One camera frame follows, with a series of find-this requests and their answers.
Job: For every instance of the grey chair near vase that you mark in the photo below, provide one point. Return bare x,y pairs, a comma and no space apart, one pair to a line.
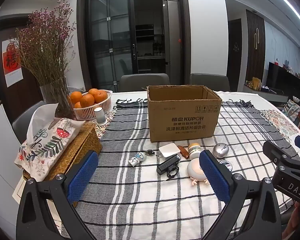
21,123

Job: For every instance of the orange fruit right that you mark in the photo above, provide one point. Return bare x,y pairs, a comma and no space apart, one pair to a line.
100,96

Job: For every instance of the floral cloth tissue cover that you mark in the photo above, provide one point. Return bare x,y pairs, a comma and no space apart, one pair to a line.
46,140

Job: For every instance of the medic figurine keychain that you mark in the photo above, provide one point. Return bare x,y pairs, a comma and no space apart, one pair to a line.
137,159

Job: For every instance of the round tin can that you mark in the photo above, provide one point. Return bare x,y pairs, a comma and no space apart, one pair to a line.
227,164

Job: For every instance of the silver refrigerator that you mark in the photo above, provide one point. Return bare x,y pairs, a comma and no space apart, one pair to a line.
170,9

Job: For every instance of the orange fruit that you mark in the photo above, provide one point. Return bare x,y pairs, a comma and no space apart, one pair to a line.
87,100
100,96
93,91
75,97

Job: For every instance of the white fruit basket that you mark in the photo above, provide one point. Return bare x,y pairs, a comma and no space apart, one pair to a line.
87,113

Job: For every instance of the grey plaid tablecloth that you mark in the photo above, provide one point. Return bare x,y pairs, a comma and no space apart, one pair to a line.
125,202

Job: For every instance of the small cream jar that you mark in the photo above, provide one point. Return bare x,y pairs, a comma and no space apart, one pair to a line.
194,150

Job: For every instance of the black key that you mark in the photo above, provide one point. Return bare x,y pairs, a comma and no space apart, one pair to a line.
150,152

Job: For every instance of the orange fruit back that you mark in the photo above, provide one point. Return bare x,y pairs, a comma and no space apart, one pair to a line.
93,91

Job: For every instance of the dried purple flowers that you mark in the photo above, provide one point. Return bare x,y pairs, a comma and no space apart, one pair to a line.
43,44

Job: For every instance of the grey chair right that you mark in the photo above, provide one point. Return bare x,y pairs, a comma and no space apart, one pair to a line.
213,82

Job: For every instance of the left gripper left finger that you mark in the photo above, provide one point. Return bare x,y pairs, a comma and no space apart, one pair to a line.
34,219

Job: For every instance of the glass sliding door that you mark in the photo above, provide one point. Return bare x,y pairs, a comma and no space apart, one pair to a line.
110,42

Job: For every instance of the brown wooden comb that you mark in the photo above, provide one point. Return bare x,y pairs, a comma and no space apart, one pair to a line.
183,152

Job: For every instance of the round pink night light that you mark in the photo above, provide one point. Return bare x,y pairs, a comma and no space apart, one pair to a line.
196,173

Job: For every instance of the black television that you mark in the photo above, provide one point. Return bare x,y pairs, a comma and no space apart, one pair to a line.
279,78

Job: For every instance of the woven tissue box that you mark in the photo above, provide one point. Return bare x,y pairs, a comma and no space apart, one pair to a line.
86,140

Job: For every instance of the person's right hand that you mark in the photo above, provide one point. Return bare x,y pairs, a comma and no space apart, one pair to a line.
292,231

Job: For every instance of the white cylinder speaker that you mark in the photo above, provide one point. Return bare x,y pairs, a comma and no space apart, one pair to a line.
100,116

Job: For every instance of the grey chair left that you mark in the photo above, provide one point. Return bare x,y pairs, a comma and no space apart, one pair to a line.
139,82

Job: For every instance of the orange fruit front left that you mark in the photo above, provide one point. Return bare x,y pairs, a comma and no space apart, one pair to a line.
75,97

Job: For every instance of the red fu wall calendar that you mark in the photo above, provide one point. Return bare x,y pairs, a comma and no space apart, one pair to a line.
11,62

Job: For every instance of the black charger with cable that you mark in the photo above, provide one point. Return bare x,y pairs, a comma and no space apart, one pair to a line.
170,167

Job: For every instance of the glass vase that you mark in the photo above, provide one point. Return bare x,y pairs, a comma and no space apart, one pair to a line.
57,93

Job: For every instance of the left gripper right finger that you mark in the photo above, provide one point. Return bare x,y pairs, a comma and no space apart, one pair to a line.
262,220

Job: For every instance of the brown cardboard box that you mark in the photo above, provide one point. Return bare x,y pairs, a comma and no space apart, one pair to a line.
184,112

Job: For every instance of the orange fruit middle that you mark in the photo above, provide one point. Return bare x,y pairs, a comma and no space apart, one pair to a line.
87,100

